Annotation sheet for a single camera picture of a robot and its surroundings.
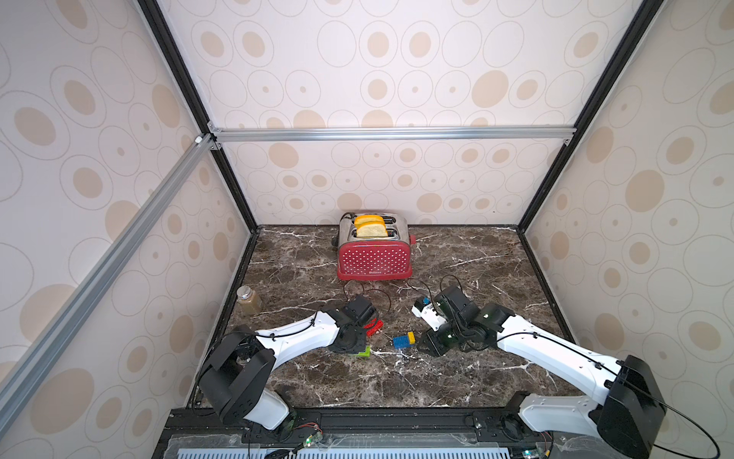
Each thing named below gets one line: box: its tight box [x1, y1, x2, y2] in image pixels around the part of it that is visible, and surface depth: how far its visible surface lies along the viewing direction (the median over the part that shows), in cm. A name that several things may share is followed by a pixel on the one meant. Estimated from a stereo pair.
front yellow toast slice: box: [355, 222, 389, 239], surface depth 94 cm
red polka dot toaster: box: [331, 212, 416, 282], surface depth 96 cm
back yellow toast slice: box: [353, 214, 387, 229], surface depth 96 cm
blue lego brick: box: [392, 334, 411, 350], surface depth 89 cm
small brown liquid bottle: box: [236, 284, 263, 317], surface depth 91 cm
